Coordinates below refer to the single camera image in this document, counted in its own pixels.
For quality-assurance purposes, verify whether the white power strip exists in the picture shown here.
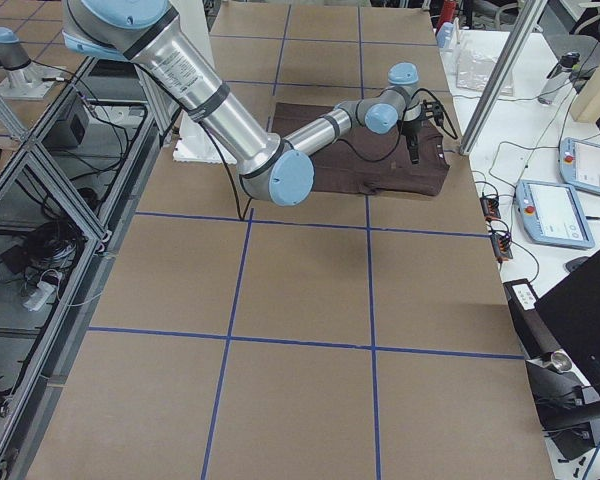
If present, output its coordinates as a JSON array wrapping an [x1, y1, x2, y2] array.
[[23, 280, 57, 312]]

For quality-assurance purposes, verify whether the red cylinder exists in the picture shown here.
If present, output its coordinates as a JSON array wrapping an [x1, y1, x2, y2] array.
[[440, 0, 457, 23]]

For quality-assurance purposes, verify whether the dark brown t-shirt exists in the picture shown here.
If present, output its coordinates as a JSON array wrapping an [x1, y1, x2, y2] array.
[[268, 101, 452, 198]]

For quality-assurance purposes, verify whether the far blue teach pendant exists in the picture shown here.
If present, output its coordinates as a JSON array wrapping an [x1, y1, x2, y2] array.
[[558, 137, 600, 196]]

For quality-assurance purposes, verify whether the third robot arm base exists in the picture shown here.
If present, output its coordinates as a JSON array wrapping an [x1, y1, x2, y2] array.
[[0, 26, 56, 100]]

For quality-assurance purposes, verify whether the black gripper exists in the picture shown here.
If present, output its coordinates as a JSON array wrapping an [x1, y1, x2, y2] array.
[[402, 100, 445, 164]]

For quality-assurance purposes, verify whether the silver water bottle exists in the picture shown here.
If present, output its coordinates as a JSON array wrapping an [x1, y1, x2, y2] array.
[[537, 51, 580, 105]]

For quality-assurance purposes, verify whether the blue teach pendant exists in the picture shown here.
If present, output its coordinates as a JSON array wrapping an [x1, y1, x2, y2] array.
[[558, 137, 600, 196], [515, 180, 595, 250]]

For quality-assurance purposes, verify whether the clear plastic bag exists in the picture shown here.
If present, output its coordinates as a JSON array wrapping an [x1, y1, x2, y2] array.
[[456, 50, 499, 92]]

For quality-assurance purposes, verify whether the near blue teach pendant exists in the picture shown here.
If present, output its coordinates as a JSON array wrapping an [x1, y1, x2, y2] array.
[[515, 180, 595, 250]]

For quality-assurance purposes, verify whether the black monitor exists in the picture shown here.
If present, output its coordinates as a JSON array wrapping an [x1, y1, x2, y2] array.
[[535, 250, 600, 395]]

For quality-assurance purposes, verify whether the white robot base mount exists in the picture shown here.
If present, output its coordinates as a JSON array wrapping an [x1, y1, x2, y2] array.
[[171, 0, 239, 165]]

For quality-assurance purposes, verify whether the aluminium frame post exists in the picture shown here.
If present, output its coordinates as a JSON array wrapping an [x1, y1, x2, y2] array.
[[459, 0, 548, 155]]

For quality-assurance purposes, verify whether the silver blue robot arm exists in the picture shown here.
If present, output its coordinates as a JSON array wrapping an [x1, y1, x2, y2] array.
[[62, 0, 425, 206]]

